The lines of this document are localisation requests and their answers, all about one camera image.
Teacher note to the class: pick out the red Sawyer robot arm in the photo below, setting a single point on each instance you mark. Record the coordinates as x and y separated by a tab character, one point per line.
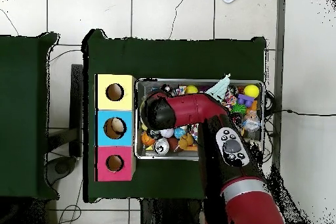
246	203

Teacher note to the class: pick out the clear mesh bin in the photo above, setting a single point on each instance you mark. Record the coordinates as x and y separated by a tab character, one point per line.
147	84

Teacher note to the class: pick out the wooden box with three holes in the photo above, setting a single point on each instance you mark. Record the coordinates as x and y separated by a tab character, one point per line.
126	98

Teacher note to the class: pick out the yellow ball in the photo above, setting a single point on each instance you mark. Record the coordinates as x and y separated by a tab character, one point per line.
191	89
250	91

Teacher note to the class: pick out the brown plush bear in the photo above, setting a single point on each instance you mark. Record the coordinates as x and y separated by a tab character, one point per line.
185	140

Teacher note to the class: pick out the silver drink can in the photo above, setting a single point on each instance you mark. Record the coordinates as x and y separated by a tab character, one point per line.
161	146

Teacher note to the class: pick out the dark green tablecloth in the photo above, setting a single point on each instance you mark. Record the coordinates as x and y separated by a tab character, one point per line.
170	58

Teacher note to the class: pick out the mint green knitted cloth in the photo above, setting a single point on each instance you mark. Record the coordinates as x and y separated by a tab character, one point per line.
219	91

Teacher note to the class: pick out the colourful dotted cloth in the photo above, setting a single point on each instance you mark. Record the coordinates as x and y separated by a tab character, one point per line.
231	98

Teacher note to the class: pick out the purple toy block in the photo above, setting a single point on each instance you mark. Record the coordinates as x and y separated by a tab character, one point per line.
245	100

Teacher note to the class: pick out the green covered side table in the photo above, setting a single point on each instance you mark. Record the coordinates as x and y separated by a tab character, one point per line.
21	116

